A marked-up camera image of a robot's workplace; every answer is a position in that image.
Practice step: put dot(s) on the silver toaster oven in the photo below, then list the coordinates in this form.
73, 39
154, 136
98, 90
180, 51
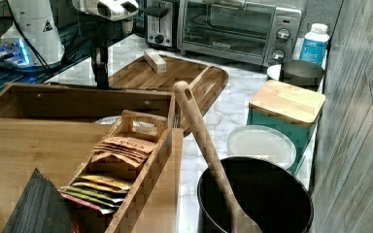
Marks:
261, 32

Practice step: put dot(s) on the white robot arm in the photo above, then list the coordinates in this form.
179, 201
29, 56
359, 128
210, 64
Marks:
111, 11

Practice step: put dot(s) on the black pot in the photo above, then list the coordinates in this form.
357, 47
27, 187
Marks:
274, 198

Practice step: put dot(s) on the yellow green tea bag packets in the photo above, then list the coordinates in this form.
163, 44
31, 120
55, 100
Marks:
100, 193

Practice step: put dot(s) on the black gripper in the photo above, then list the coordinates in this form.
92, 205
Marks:
99, 53

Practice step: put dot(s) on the wooden serving tray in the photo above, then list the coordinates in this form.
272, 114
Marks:
206, 81

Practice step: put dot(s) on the clear lidded jar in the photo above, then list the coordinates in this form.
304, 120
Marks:
262, 142

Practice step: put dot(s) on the wooden tea bag organizer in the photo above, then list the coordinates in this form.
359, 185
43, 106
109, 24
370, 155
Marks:
144, 177

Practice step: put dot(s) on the wooden drawer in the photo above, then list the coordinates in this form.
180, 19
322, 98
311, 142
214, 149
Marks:
25, 101

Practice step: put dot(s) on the blue white plastic bottle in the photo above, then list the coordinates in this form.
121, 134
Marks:
314, 44

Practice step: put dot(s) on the brown tea bag packets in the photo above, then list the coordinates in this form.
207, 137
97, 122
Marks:
132, 151

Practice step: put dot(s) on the black two-slot toaster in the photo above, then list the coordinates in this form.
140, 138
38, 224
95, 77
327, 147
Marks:
161, 21

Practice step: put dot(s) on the teal canister with wooden lid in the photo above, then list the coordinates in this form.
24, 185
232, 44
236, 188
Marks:
289, 109

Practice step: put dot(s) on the black cup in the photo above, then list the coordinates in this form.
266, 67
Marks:
301, 73

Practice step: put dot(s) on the small wooden block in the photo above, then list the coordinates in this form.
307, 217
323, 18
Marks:
155, 60

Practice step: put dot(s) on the black ribbed pouch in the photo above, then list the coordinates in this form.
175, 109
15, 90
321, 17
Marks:
40, 209

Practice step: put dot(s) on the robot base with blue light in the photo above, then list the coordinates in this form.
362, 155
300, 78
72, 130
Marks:
28, 34

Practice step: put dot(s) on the wooden spoon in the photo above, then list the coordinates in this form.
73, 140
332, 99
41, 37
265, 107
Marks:
240, 221

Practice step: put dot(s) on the wooden drawer cabinet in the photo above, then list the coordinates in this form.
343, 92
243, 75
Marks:
57, 149

